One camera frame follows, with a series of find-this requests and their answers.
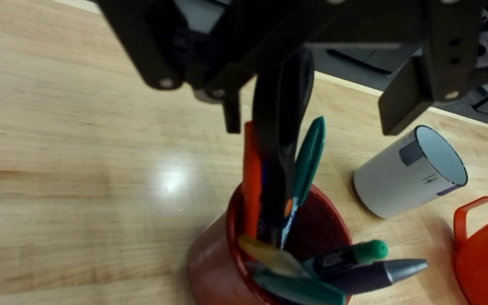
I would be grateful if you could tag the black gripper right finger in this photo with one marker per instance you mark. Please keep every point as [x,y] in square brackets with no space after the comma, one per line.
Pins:
[453,44]

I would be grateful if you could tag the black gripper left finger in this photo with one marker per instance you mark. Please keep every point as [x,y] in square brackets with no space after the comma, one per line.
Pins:
[160,39]

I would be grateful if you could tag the white cup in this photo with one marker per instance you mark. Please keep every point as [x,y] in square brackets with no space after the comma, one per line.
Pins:
[397,180]

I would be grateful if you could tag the orange marker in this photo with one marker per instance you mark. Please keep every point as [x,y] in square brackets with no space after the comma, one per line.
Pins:
[252,180]

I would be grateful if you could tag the red plastic bowl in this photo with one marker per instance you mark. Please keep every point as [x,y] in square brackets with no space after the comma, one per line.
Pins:
[487,254]

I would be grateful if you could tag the green capped marker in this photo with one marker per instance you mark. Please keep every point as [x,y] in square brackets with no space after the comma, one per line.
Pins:
[352,254]

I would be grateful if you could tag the yellow pen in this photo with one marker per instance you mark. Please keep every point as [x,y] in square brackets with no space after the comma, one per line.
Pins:
[267,251]

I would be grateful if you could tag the purple pen silver tip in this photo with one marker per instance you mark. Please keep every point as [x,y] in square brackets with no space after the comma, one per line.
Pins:
[380,273]

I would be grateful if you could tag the dark teal marker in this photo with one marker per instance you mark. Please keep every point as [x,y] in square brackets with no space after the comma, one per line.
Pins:
[301,288]

